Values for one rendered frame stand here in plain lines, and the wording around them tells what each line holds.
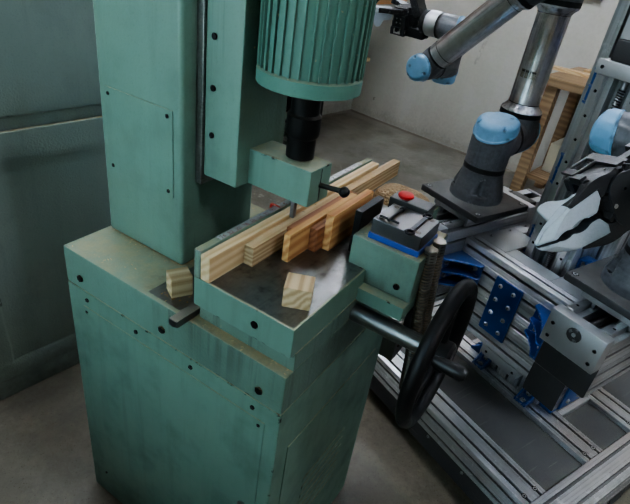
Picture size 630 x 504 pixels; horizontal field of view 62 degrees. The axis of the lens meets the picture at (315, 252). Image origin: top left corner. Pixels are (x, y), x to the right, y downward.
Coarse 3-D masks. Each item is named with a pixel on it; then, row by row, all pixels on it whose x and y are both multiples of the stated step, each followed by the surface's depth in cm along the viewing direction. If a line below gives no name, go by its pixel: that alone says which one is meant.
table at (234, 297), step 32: (320, 256) 99; (224, 288) 87; (256, 288) 88; (320, 288) 91; (352, 288) 95; (224, 320) 89; (256, 320) 84; (288, 320) 82; (320, 320) 88; (288, 352) 83
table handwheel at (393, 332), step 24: (456, 288) 86; (360, 312) 99; (456, 312) 84; (384, 336) 97; (408, 336) 95; (432, 336) 81; (456, 336) 104; (408, 384) 82; (432, 384) 103; (408, 408) 84
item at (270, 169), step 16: (272, 144) 98; (256, 160) 95; (272, 160) 93; (288, 160) 93; (320, 160) 95; (256, 176) 97; (272, 176) 95; (288, 176) 93; (304, 176) 91; (320, 176) 93; (272, 192) 96; (288, 192) 94; (304, 192) 92; (320, 192) 95
